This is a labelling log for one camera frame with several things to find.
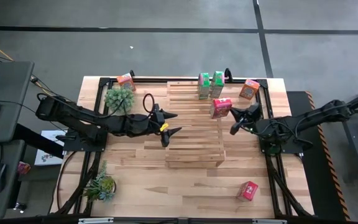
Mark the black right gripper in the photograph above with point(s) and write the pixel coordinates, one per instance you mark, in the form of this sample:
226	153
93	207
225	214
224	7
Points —
251	115

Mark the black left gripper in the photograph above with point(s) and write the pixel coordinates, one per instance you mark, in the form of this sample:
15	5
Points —
156	124

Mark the red cereal box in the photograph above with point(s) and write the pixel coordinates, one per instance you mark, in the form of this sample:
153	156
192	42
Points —
221	108
247	190

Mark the orange cereal box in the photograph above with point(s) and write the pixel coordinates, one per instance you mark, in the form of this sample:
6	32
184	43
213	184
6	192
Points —
125	81
249	89

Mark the green cereal box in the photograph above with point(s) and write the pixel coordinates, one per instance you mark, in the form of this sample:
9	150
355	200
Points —
204	87
217	84

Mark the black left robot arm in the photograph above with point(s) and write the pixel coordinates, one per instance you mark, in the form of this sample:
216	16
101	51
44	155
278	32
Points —
73	116

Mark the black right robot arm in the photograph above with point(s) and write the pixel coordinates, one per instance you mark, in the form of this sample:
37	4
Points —
322	115

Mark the wooden slatted shelf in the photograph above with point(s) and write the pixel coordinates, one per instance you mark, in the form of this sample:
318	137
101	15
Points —
194	146

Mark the yellow gripper tag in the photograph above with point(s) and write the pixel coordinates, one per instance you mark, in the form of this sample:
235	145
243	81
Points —
164	127

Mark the round pale green succulent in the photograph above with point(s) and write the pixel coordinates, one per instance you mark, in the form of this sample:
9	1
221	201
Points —
118	99

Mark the spiky green succulent plant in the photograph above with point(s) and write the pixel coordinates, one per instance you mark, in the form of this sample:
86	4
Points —
101	186

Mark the black mat hazard stripe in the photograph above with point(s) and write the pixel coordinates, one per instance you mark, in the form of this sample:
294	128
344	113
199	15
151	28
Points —
315	174

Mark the black metal stand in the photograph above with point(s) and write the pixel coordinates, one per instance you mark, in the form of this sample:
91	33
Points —
354	140

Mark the white printed carton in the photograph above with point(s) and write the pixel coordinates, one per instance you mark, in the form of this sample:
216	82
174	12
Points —
50	155

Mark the small pink item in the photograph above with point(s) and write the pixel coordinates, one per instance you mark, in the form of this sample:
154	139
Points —
23	168

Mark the black aluminium table frame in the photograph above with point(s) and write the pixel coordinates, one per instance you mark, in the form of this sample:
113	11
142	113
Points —
151	80

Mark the black frame mount post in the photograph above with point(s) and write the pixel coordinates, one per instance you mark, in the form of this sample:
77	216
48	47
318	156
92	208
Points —
131	74
228	74

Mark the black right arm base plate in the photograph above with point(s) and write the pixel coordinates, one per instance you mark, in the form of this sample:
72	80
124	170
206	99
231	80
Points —
294	150

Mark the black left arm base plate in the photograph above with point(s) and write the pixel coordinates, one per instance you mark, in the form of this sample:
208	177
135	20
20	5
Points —
85	147

